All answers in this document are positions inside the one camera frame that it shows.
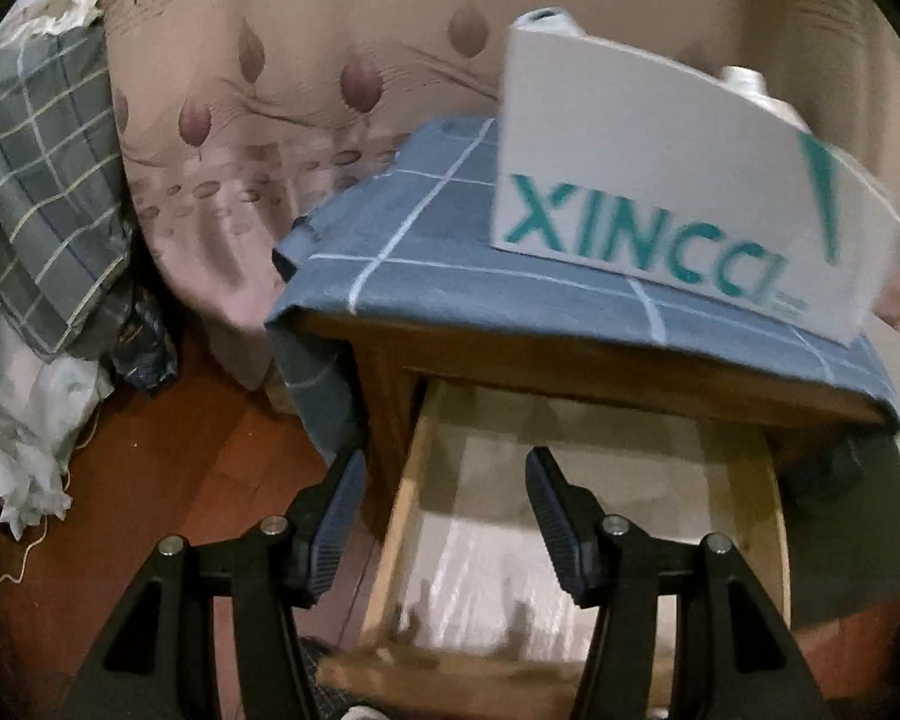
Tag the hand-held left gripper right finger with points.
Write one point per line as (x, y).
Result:
(562, 532)

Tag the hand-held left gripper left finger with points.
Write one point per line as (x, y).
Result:
(330, 532)

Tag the white crumpled cloth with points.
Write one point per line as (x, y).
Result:
(15, 427)

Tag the grey plaid quilt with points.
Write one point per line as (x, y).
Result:
(45, 187)

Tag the pink leaf-print curtain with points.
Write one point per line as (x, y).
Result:
(345, 15)

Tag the white box with teal print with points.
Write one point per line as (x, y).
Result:
(645, 135)

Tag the blue patterned bag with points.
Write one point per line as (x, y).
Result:
(146, 345)

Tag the white plastic bottle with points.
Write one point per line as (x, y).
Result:
(757, 94)
(547, 21)

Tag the white drawer liner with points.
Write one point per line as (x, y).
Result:
(480, 570)

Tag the wooden drawer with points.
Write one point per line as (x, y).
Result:
(401, 525)

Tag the wooden nightstand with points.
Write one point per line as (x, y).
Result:
(570, 367)

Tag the blue plaid cloth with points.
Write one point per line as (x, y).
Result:
(450, 255)

